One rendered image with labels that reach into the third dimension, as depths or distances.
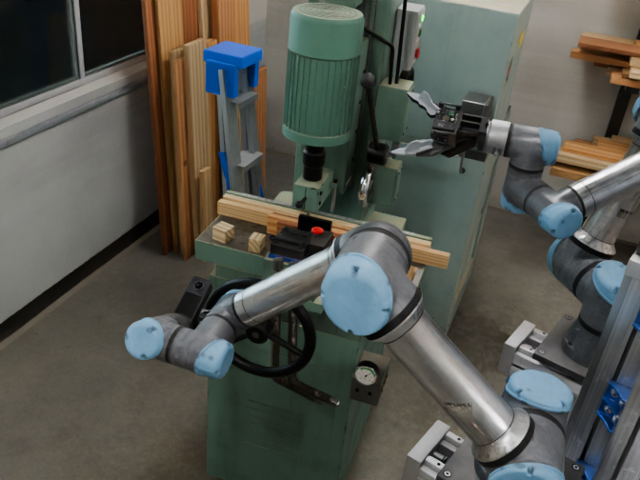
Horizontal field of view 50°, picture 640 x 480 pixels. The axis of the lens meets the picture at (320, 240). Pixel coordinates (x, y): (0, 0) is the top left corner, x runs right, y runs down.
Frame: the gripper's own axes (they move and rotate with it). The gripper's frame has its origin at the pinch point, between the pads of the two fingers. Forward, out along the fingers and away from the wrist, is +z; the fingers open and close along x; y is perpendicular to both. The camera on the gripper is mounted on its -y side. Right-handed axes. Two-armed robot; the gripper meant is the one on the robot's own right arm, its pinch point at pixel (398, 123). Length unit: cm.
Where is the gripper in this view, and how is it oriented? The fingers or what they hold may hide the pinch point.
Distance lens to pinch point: 160.6
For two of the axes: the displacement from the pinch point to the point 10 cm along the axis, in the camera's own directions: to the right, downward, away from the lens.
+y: -1.6, -2.9, -9.4
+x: -2.7, 9.3, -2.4
